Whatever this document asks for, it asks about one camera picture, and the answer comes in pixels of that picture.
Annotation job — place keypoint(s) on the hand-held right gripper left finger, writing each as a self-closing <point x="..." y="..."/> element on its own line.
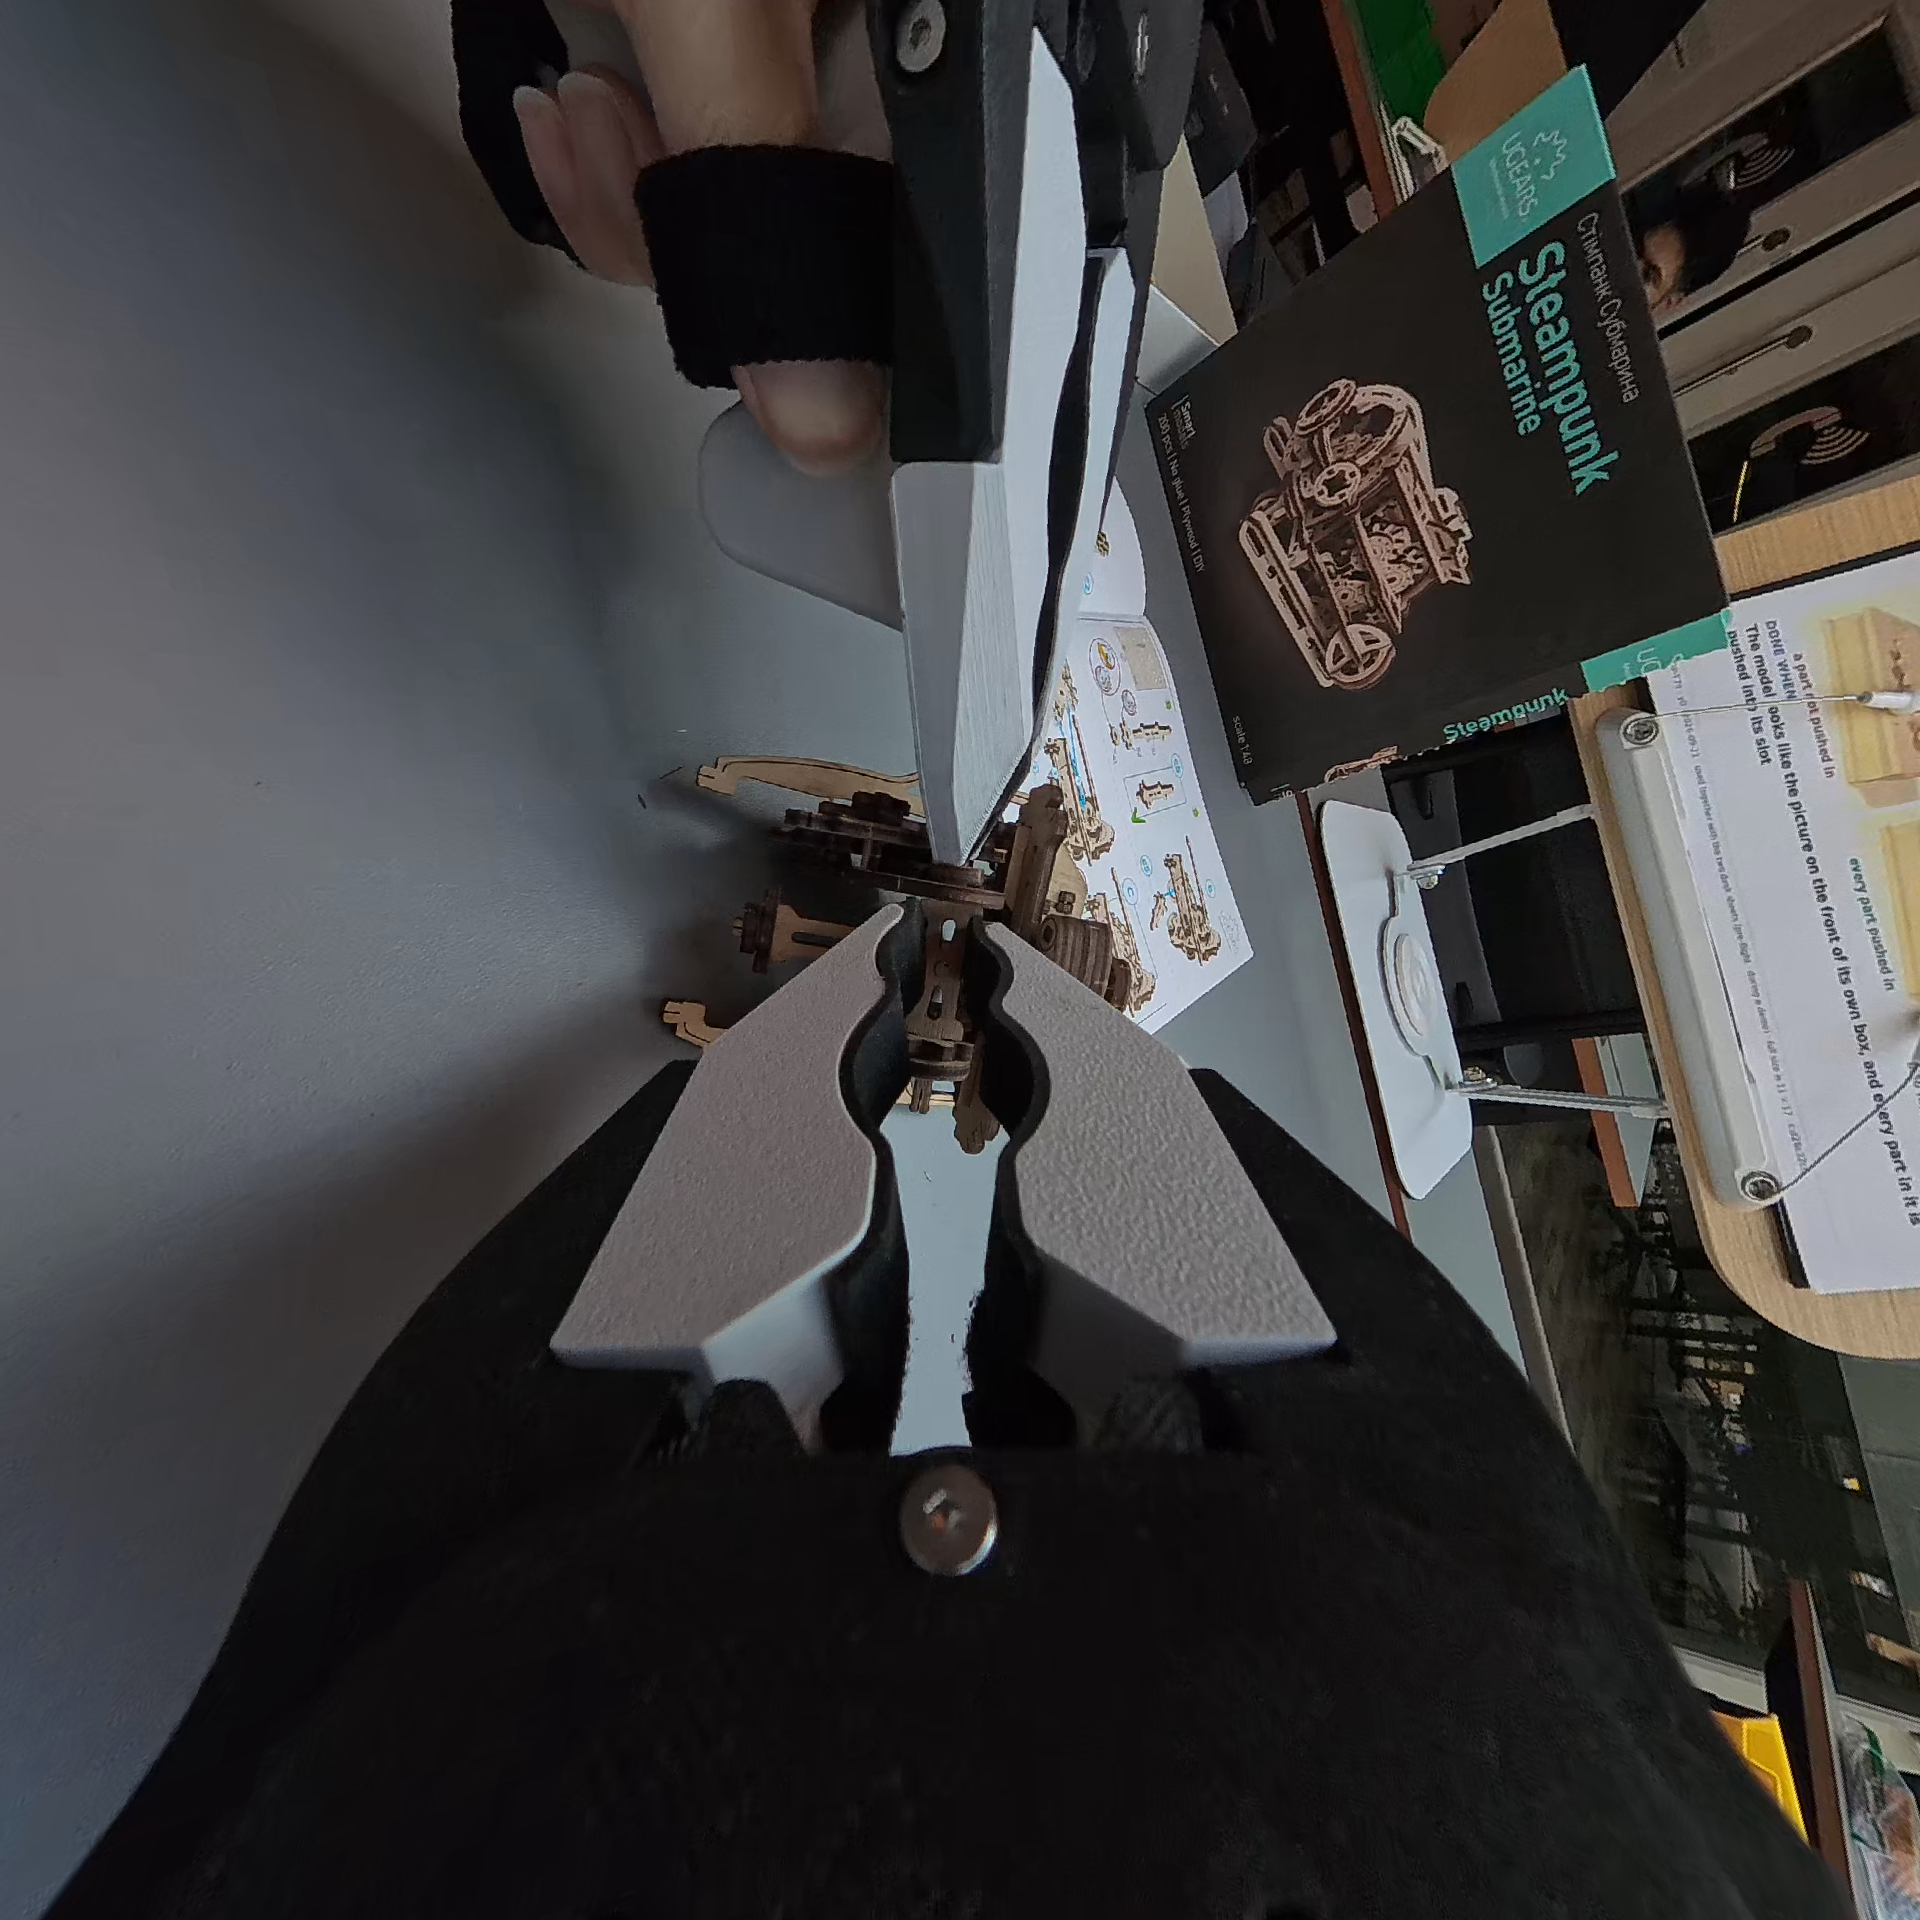
<point x="720" y="1200"/>

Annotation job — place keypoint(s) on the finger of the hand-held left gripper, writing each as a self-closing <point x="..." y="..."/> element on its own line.
<point x="973" y="630"/>
<point x="1117" y="451"/>

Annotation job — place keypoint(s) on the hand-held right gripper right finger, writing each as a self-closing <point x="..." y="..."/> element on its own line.
<point x="1170" y="1200"/>

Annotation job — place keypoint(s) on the wooden submarine model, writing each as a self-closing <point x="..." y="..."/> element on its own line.
<point x="839" y="818"/>

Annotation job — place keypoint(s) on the grey desk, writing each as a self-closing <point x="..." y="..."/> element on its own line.
<point x="375" y="751"/>

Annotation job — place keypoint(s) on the person's left hand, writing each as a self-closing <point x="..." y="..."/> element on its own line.
<point x="704" y="77"/>

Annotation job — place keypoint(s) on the black model kit box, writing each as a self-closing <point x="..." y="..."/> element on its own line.
<point x="1348" y="375"/>

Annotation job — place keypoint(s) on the illustrated instruction booklet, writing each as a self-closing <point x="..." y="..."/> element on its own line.
<point x="1185" y="902"/>

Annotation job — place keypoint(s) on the green plastic bin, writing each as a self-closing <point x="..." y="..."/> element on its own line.
<point x="1410" y="45"/>

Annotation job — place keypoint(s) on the yellow plastic bin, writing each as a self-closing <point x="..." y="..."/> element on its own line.
<point x="1759" y="1751"/>

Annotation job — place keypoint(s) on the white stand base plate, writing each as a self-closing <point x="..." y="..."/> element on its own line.
<point x="1395" y="1109"/>

